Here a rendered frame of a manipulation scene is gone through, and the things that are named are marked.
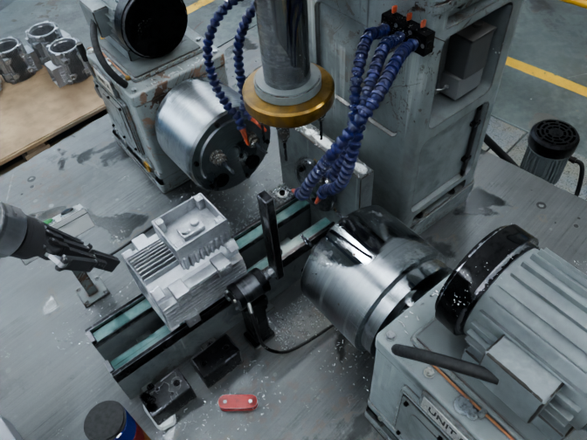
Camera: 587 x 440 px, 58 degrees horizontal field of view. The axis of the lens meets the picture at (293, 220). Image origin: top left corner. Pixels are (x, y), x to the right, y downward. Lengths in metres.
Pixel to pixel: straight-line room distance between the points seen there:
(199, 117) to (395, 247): 0.58
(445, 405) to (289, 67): 0.62
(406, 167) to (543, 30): 2.87
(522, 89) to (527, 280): 2.72
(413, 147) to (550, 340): 0.56
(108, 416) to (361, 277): 0.47
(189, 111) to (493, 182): 0.89
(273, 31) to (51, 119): 2.43
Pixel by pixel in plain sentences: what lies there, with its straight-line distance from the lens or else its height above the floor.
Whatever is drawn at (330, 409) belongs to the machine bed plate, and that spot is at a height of 0.80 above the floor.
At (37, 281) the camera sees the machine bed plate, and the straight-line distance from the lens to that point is 1.59.
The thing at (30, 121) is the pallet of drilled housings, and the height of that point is 0.15.
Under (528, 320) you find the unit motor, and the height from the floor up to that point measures 1.34.
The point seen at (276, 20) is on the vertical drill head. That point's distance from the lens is 0.93.
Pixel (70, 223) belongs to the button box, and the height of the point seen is 1.07.
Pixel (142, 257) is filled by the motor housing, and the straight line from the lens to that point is 1.12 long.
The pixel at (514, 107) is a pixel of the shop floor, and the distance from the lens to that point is 3.27.
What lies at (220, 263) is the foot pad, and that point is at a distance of 1.10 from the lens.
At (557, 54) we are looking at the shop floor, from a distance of 3.78.
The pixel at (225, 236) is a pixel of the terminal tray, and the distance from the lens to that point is 1.10.
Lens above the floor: 1.96
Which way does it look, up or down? 50 degrees down
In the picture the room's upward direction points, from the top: 6 degrees counter-clockwise
